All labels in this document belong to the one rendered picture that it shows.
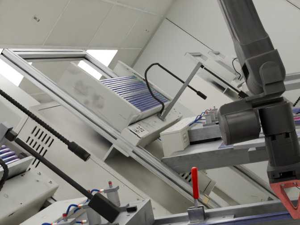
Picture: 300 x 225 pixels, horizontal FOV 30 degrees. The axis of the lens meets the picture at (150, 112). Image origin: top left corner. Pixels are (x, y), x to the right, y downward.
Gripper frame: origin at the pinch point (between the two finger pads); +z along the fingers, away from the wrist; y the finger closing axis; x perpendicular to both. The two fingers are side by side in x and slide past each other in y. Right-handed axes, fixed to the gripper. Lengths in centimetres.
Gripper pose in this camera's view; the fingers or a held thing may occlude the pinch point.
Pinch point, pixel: (296, 212)
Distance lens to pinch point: 103.6
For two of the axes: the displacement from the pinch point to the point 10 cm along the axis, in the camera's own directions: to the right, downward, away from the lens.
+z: 2.2, 9.7, 0.5
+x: 9.5, -2.0, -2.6
